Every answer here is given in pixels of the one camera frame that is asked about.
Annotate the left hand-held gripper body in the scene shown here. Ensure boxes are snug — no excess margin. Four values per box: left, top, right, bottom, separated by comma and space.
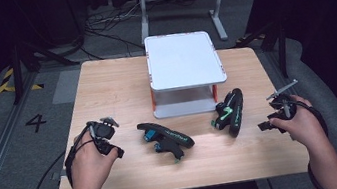
85, 115, 125, 159

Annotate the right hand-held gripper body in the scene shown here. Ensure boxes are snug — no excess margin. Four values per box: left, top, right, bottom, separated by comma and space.
263, 78, 305, 128

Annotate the black sandal with green strap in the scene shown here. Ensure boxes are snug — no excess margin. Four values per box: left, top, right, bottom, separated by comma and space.
206, 86, 251, 142

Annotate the black sandal with blue strap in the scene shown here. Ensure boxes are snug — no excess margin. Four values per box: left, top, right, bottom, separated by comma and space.
135, 114, 198, 169

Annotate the white two-tier shoe rack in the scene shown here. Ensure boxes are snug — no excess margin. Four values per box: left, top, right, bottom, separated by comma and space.
142, 25, 232, 121

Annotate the person's right hand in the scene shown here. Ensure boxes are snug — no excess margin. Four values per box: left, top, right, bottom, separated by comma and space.
265, 90, 329, 158

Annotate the person's left hand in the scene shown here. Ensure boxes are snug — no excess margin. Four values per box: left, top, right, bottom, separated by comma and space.
64, 127, 124, 189

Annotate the black tripod stand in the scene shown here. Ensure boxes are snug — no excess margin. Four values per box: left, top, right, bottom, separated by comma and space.
232, 19, 293, 86
4, 33, 86, 106

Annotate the grey tape strip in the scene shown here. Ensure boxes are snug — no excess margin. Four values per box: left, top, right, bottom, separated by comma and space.
50, 168, 69, 182

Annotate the yellow and black floor tape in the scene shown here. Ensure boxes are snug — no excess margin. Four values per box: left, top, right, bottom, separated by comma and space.
0, 63, 45, 96

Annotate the bundle of floor cables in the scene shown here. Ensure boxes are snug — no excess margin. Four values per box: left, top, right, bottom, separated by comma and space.
80, 0, 152, 64

